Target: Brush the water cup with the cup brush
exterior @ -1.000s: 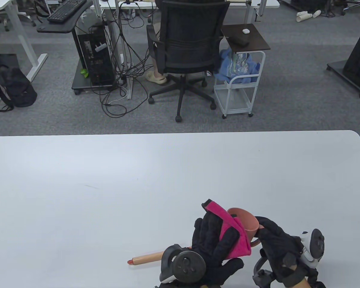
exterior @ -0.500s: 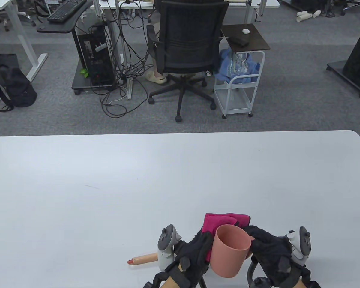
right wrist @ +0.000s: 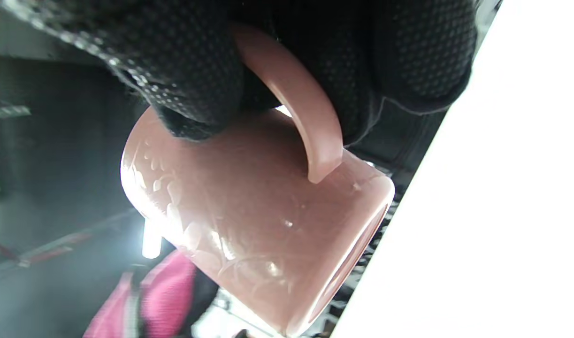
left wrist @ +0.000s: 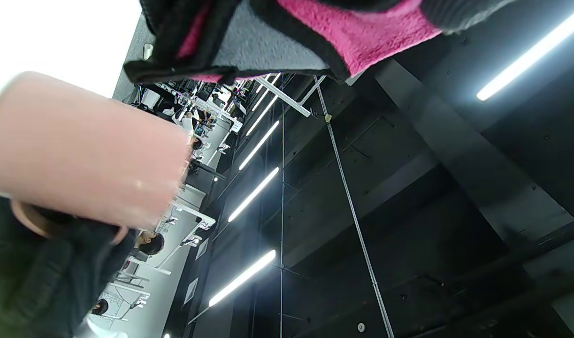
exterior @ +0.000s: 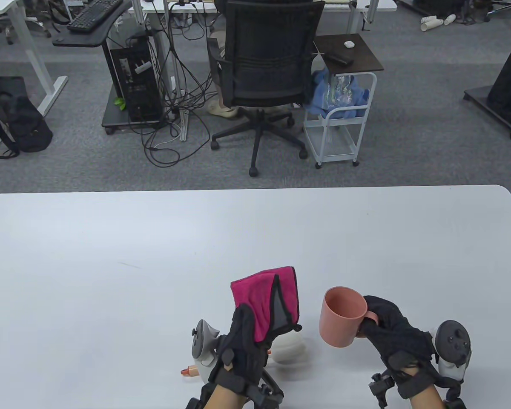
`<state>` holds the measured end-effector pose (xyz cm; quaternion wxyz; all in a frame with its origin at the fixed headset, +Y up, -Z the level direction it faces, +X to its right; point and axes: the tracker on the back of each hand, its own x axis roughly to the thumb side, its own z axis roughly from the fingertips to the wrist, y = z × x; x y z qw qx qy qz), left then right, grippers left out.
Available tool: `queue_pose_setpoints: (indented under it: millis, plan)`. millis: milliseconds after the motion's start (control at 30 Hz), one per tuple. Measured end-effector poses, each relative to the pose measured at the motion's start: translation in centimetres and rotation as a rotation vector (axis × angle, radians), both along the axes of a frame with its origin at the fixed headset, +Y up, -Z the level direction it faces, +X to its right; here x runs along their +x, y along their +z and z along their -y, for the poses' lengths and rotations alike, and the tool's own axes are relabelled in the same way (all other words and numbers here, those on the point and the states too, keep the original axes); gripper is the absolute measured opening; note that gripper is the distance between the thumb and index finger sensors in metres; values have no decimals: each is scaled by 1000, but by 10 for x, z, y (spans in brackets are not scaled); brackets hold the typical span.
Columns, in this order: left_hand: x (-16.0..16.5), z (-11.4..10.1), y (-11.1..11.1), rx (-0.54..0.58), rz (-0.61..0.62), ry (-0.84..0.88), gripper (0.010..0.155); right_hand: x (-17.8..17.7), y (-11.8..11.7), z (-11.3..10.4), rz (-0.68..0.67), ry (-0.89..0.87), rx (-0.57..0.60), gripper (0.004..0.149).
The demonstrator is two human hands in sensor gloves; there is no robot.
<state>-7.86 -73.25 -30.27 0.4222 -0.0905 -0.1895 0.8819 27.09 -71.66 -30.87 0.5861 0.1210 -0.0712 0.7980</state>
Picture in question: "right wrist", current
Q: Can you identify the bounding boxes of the person's right hand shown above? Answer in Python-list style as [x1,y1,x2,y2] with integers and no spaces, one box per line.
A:
[0,0,480,144]

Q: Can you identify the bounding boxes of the pink ceramic mug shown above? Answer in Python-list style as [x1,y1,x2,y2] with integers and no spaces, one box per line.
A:
[120,23,396,338]

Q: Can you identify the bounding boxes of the pink and black bag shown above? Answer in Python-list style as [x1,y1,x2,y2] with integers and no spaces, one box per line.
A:
[83,250,219,338]

